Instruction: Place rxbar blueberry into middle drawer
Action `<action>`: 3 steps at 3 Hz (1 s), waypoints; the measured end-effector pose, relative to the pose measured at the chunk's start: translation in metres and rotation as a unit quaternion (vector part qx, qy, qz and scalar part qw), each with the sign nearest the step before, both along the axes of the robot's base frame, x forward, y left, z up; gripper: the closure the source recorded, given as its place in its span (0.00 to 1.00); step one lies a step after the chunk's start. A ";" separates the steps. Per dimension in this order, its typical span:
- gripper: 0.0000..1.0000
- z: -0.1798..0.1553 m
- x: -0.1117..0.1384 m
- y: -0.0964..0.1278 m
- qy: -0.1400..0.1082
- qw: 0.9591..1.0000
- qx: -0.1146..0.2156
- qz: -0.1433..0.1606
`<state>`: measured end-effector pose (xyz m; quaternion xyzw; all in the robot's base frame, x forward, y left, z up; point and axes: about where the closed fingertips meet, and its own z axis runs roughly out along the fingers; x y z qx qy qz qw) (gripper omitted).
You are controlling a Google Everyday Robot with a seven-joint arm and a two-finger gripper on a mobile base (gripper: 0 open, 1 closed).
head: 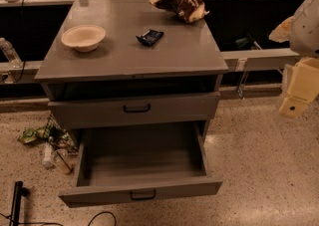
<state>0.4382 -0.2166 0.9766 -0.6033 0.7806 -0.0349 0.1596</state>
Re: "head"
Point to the upper grey drawer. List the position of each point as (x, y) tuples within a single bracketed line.
[(138, 110)]

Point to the open lower grey drawer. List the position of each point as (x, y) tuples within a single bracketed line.
[(123, 164)]

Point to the metal railing beam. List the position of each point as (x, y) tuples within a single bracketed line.
[(251, 60)]

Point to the dark blue rxbar wrapper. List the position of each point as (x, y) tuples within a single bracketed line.
[(150, 38)]

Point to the clear plastic cup on floor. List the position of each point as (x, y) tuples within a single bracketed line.
[(60, 159)]

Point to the green snack bag on floor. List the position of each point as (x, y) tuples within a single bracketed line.
[(31, 135)]

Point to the grey drawer cabinet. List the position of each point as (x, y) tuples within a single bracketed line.
[(185, 60)]

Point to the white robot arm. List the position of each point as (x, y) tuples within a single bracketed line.
[(302, 32)]

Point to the black stand on floor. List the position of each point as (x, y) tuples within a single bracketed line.
[(20, 191)]

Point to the plastic bottle on floor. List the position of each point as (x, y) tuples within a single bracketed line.
[(46, 161)]

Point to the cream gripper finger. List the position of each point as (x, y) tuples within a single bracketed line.
[(303, 88), (282, 32)]

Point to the clear plastic bottle on rail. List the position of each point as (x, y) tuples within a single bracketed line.
[(11, 54)]

